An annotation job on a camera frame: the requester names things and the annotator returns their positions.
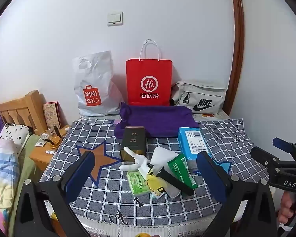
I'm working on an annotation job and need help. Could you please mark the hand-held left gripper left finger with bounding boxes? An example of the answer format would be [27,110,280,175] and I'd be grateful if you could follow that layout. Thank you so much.
[13,150,95,237]

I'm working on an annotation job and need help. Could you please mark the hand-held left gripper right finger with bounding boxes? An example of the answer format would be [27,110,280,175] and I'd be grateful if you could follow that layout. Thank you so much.
[196,152,279,237]

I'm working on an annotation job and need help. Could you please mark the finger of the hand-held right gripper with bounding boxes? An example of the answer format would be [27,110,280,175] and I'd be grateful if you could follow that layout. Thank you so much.
[251,147,296,171]
[273,137,296,161]

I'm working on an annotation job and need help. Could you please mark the dark green wipes packet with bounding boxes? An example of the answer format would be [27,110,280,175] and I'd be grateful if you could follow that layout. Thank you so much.
[167,154,198,190]

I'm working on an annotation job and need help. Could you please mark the white cloth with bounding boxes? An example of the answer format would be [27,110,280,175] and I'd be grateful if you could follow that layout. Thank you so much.
[166,186,182,199]

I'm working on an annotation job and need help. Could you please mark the yellow mesh pouch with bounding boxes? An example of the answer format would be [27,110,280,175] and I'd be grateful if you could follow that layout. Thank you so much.
[147,174,167,199]

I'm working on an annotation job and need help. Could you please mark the light green tissue packet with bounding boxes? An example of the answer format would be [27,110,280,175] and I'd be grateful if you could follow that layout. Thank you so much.
[126,170,151,194]

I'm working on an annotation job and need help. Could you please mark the white glove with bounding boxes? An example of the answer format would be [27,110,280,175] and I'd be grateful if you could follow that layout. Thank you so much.
[120,147,153,178]

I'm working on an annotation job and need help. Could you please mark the dark green tea tin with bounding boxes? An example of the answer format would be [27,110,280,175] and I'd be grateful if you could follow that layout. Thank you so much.
[120,126,146,163]

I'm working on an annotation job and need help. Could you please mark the person's right hand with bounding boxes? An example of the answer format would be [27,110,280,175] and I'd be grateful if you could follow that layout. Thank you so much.
[279,193,296,225]

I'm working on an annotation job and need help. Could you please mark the blue tissue pack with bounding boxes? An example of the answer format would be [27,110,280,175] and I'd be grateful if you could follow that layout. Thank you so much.
[177,127,213,168]

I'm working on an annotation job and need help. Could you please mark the amber glass cup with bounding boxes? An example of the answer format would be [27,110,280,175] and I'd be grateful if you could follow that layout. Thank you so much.
[48,135,63,150]

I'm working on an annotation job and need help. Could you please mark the wooden nightstand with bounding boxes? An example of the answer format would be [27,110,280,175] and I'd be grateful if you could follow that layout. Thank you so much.
[29,126,71,172]

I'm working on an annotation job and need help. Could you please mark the grey checked star-print cloth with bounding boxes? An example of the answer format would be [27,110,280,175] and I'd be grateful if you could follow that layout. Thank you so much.
[38,117,270,228]

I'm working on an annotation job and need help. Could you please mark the green blanket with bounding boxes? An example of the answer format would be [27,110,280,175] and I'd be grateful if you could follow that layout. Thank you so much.
[12,133,37,203]

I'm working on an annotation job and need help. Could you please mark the patterned notebook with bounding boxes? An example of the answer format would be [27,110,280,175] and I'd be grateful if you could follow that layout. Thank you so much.
[43,102,62,130]

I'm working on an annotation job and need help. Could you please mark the purple towel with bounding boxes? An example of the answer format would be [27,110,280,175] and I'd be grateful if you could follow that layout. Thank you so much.
[114,102,200,139]

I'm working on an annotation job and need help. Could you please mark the white polka-dot pillow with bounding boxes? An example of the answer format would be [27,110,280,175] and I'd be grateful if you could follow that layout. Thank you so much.
[0,123,32,149]

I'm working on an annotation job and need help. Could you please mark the pastel striped quilt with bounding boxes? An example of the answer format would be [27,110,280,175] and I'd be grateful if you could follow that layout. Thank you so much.
[0,138,22,203]

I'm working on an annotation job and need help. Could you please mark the grey waist bag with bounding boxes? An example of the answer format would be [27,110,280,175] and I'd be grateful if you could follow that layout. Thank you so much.
[171,80,227,114]

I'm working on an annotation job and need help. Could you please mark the wooden headboard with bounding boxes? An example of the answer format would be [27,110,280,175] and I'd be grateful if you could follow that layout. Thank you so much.
[0,90,48,135]

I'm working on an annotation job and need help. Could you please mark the white plastic shopping bag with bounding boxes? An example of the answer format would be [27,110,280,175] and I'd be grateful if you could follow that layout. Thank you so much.
[72,51,121,116]

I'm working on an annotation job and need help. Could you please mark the red paper bag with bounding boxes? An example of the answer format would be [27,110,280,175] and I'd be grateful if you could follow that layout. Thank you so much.
[126,39,173,106]

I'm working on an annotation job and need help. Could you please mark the brown wooden door frame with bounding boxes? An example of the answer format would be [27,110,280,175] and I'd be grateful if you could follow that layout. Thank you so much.
[228,0,245,116]

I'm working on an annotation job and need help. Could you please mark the white light switch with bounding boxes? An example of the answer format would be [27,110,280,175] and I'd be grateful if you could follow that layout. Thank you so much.
[107,12,124,26]

